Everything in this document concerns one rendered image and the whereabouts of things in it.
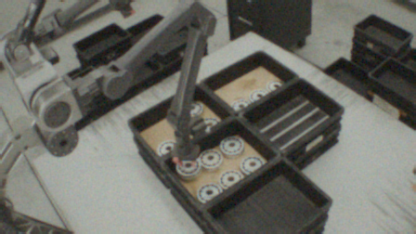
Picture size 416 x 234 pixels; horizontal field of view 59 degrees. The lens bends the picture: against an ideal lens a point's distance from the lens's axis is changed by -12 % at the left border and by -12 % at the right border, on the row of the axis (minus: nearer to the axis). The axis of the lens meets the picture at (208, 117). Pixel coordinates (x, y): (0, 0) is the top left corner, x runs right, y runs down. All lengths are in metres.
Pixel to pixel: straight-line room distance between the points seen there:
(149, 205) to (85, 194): 0.33
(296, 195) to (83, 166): 1.06
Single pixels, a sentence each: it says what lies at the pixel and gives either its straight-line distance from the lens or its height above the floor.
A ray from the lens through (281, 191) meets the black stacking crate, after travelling 1.67.
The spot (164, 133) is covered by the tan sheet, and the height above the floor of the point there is 0.83.
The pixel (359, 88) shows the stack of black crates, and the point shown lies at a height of 0.27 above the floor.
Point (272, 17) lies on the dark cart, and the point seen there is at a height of 0.52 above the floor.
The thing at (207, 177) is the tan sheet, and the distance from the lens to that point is 1.73.
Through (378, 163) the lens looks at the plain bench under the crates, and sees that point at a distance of 1.99.
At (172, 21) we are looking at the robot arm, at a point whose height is 1.53.
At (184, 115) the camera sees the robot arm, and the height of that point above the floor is 1.18.
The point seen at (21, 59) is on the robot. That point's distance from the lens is 1.39.
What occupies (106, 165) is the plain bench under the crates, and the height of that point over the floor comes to 0.70.
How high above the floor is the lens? 2.20
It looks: 44 degrees down
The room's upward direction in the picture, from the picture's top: 8 degrees counter-clockwise
